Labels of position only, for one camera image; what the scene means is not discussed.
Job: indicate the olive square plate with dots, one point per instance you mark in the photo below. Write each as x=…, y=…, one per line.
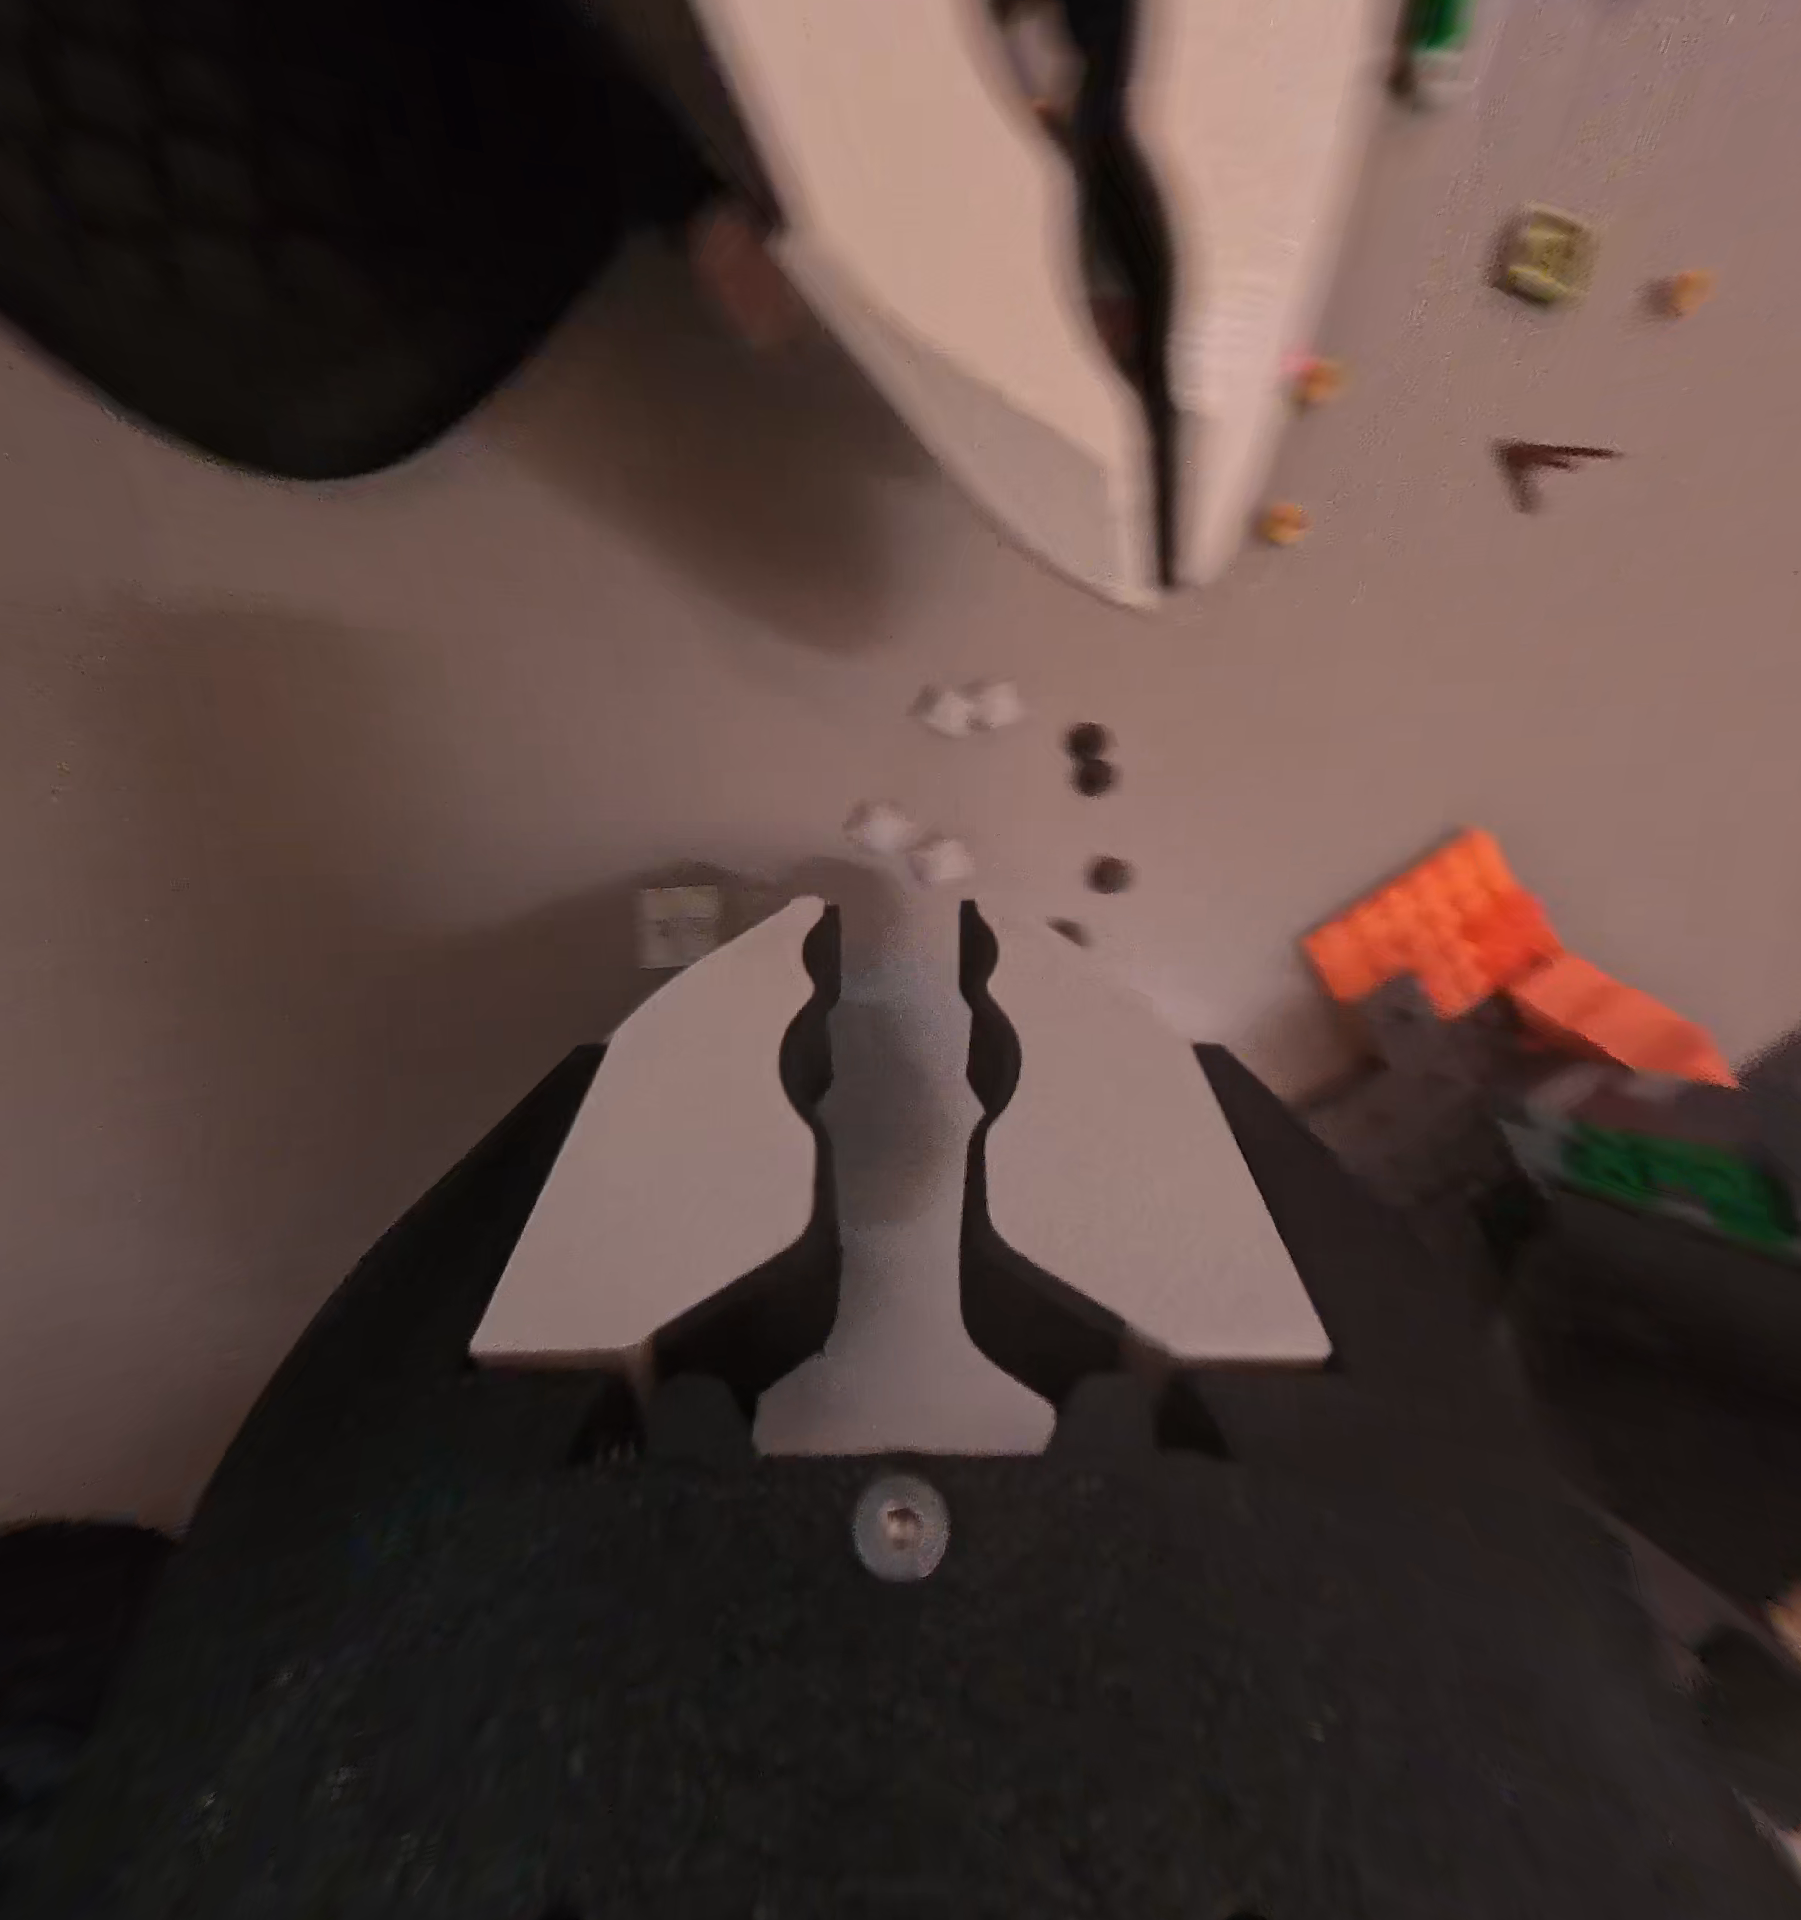
x=1547, y=256

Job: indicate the grey desk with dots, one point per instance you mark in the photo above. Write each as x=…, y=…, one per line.
x=391, y=900

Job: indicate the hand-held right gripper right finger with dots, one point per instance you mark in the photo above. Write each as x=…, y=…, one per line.
x=1140, y=1185

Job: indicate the pale printed square tile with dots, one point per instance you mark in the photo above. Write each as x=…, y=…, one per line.
x=678, y=919

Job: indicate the person's left hand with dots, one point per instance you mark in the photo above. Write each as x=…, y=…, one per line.
x=742, y=277

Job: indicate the green leaf piece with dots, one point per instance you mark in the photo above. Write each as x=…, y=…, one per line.
x=1432, y=37

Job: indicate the multicoloured brick model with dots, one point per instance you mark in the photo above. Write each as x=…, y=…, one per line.
x=1440, y=929

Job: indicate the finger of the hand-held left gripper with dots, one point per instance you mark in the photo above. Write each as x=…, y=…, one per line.
x=1259, y=271
x=900, y=271

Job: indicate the black mesh office chair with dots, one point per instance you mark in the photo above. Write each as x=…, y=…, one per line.
x=239, y=225
x=29, y=1679

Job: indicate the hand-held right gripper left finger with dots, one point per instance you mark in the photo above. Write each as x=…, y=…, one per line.
x=644, y=1171

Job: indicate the gold round stud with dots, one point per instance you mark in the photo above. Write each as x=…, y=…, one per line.
x=1324, y=384
x=1280, y=522
x=1680, y=293

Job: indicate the large brown branch piece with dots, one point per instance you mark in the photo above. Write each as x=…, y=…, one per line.
x=1547, y=462

